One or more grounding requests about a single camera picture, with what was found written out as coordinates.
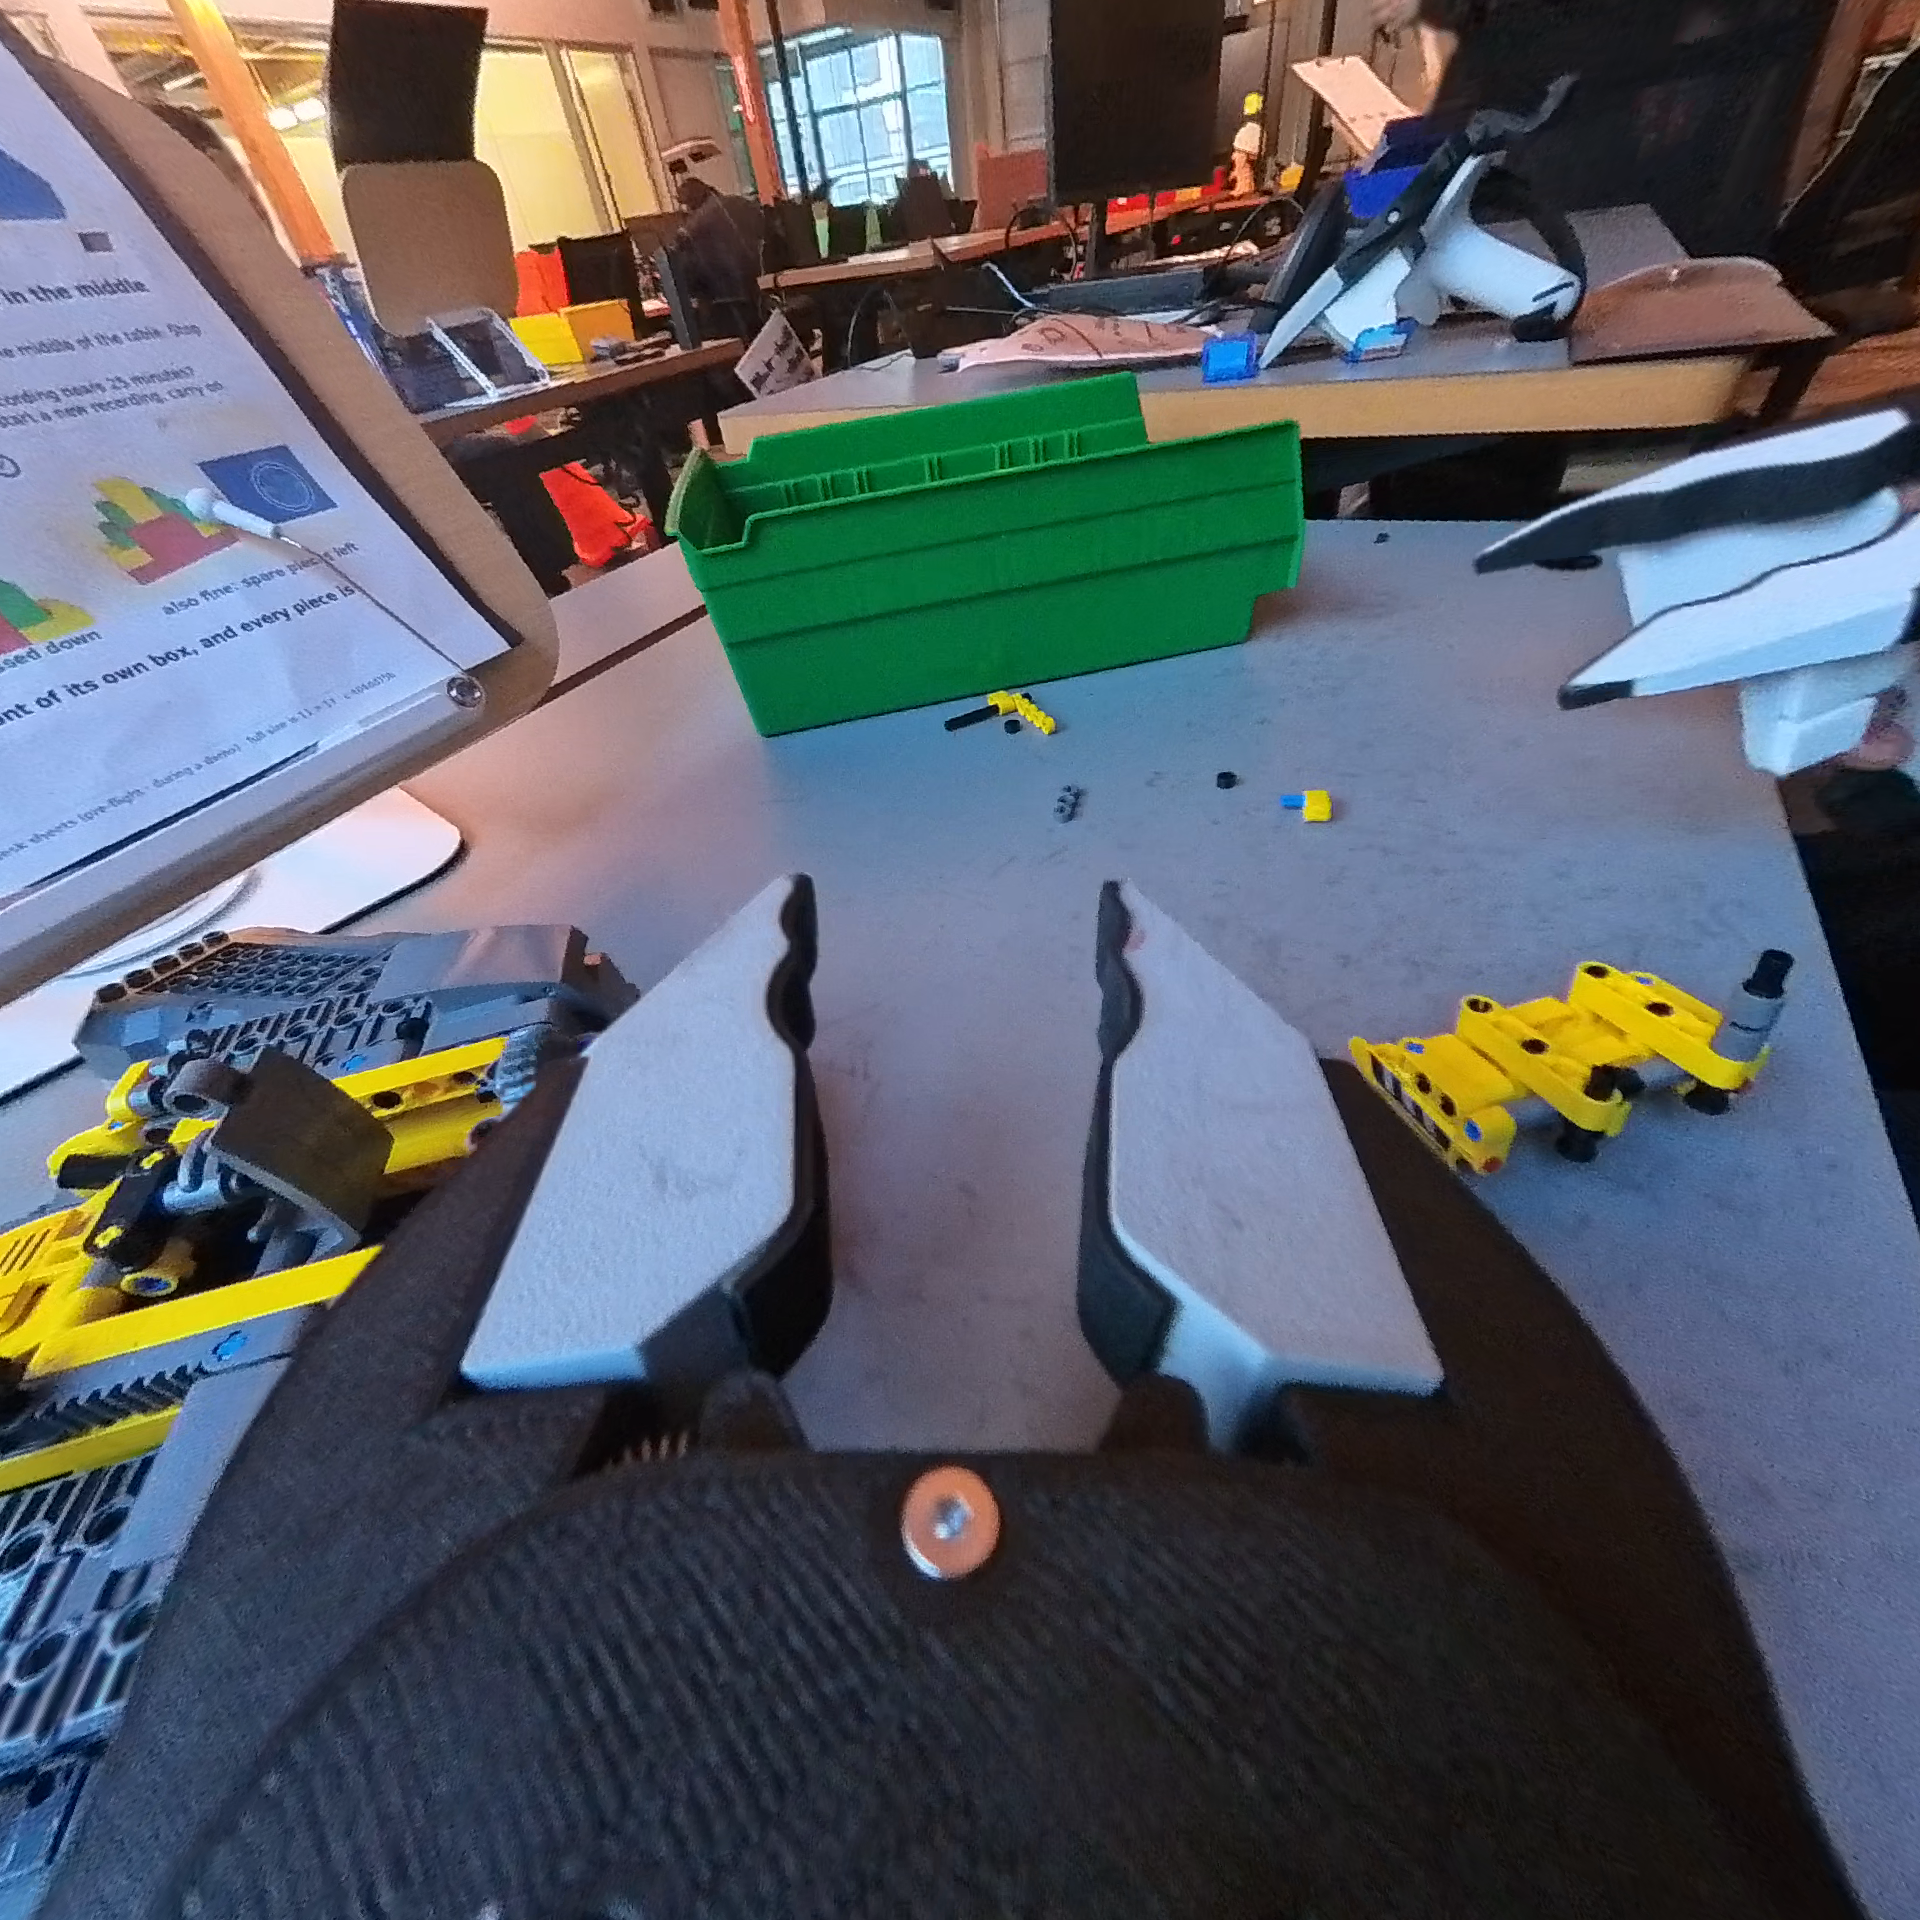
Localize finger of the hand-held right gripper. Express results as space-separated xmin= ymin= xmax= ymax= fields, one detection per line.
xmin=1560 ymin=554 xmax=1920 ymax=709
xmin=1478 ymin=402 xmax=1920 ymax=620

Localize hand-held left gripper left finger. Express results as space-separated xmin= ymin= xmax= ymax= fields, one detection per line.
xmin=456 ymin=875 xmax=834 ymax=1403

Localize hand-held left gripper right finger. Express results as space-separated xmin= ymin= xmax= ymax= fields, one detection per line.
xmin=1073 ymin=879 xmax=1448 ymax=1452

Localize yellow toy brick assembly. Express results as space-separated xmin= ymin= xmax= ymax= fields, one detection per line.
xmin=1348 ymin=948 xmax=1797 ymax=1176

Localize grey desk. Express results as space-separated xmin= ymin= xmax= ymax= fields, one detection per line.
xmin=0 ymin=517 xmax=1920 ymax=1920

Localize brown curved board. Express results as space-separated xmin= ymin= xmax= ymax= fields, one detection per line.
xmin=1567 ymin=258 xmax=1840 ymax=366

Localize wood-edged grey table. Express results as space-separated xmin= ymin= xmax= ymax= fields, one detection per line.
xmin=717 ymin=202 xmax=1840 ymax=453

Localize idle hand-held gripper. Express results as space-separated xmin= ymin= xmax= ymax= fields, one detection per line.
xmin=1256 ymin=75 xmax=1589 ymax=368

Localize grey yellow toy brick vehicle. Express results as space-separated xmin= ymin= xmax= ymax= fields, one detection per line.
xmin=0 ymin=928 xmax=645 ymax=1825

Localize blue storage bin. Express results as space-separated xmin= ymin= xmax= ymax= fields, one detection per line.
xmin=1343 ymin=127 xmax=1430 ymax=216

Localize green plastic bin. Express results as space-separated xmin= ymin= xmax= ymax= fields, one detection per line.
xmin=664 ymin=370 xmax=1304 ymax=739

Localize orange safety vest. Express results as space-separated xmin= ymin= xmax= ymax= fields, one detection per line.
xmin=518 ymin=419 xmax=657 ymax=568

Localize patterned paper sheet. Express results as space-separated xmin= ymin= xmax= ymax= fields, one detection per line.
xmin=941 ymin=312 xmax=1208 ymax=370

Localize black upright panel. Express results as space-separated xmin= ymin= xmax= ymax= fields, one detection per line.
xmin=1050 ymin=0 xmax=1219 ymax=203

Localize dark wooden table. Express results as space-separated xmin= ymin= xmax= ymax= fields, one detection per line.
xmin=419 ymin=337 xmax=752 ymax=465

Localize clear acrylic box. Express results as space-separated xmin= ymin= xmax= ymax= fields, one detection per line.
xmin=426 ymin=305 xmax=549 ymax=395

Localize yellow storage box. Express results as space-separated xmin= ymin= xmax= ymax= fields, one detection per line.
xmin=510 ymin=300 xmax=636 ymax=366

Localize printed instruction sheet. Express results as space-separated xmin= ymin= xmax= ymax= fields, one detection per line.
xmin=0 ymin=37 xmax=513 ymax=903

